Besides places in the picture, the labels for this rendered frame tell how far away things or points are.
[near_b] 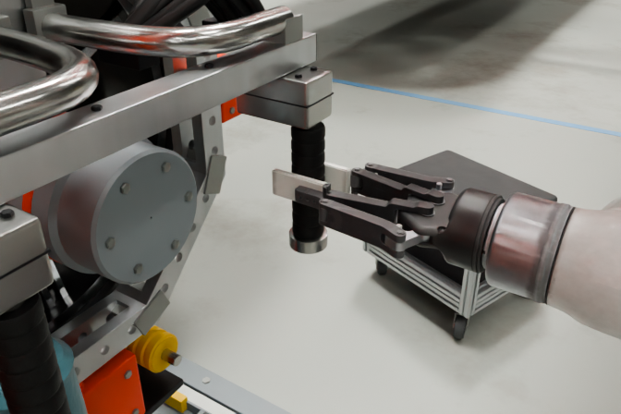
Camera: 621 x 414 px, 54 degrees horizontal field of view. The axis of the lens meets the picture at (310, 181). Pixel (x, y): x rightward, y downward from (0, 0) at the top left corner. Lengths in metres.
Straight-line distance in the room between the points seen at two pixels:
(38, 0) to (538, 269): 0.50
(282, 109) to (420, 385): 1.09
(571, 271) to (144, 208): 0.36
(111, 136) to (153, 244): 0.16
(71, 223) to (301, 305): 1.30
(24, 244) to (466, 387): 1.34
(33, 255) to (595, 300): 0.41
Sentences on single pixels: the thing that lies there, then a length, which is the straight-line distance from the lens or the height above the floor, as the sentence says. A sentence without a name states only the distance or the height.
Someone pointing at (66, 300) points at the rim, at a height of 0.62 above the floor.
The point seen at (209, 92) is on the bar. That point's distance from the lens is 0.52.
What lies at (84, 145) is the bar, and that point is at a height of 0.97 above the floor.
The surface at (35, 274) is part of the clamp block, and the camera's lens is 0.41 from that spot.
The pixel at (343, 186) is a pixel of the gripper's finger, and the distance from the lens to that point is 0.66.
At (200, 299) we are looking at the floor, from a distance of 1.84.
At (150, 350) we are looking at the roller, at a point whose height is 0.53.
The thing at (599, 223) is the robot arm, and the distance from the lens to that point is 0.54.
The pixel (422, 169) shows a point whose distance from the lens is 1.81.
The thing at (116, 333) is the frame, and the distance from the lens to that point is 0.82.
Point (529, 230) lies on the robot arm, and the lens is 0.54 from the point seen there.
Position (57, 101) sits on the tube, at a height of 1.00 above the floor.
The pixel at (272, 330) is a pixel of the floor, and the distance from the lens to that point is 1.72.
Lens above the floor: 1.13
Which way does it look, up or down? 28 degrees down
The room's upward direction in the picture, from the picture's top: straight up
